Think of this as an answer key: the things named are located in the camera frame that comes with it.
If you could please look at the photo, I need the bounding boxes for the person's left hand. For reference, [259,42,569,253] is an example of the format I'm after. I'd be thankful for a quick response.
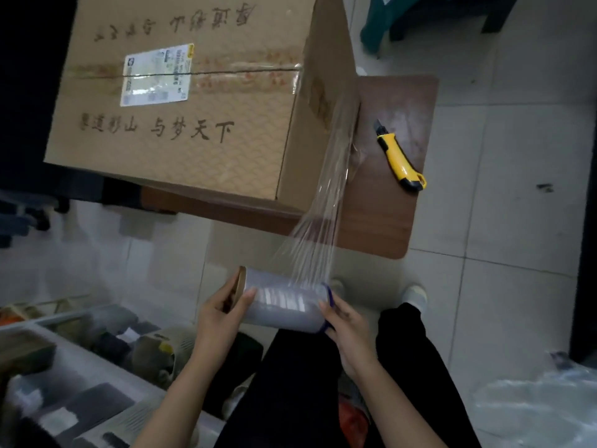
[191,271,257,365]

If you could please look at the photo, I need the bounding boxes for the person's right hand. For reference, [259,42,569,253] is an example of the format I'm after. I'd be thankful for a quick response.
[318,293,381,383]

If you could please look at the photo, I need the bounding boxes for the stretch film roll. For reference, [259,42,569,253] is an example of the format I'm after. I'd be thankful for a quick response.
[223,95,363,334]

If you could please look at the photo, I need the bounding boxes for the brown cardboard box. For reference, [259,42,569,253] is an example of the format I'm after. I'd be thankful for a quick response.
[43,0,361,215]

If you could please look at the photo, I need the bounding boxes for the person's left forearm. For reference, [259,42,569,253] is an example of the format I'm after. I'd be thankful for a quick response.
[132,349,234,448]

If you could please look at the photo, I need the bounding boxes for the person's right white shoe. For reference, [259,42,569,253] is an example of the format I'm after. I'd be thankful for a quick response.
[400,284,428,313]

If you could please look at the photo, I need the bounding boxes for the person's black trousers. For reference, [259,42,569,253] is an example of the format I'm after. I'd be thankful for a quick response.
[214,302,481,448]

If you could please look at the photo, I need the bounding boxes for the loose white slatted basket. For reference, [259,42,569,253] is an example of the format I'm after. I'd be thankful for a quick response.
[139,326,201,393]

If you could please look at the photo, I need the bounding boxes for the grey plastic basket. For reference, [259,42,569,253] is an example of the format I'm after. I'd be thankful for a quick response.
[336,370,374,448]

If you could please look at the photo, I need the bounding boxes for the red cloth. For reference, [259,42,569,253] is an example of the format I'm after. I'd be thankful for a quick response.
[338,398,369,448]

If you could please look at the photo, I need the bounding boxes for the white storage rack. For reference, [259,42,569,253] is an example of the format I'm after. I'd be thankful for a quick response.
[0,293,224,448]

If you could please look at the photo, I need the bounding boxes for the brown wooden board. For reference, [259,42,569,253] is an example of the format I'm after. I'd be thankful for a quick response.
[139,74,440,261]

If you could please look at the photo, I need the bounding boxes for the yellow utility knife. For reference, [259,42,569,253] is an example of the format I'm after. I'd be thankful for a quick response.
[374,119,428,193]

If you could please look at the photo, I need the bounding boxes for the clear plastic bag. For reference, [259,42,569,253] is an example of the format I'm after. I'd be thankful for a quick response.
[471,352,597,448]

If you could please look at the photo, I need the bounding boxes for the dark low cabinet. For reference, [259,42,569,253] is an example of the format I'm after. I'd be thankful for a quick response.
[0,0,141,210]

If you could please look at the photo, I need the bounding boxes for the dark shelf unit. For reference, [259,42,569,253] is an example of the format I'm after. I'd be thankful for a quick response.
[387,0,521,42]

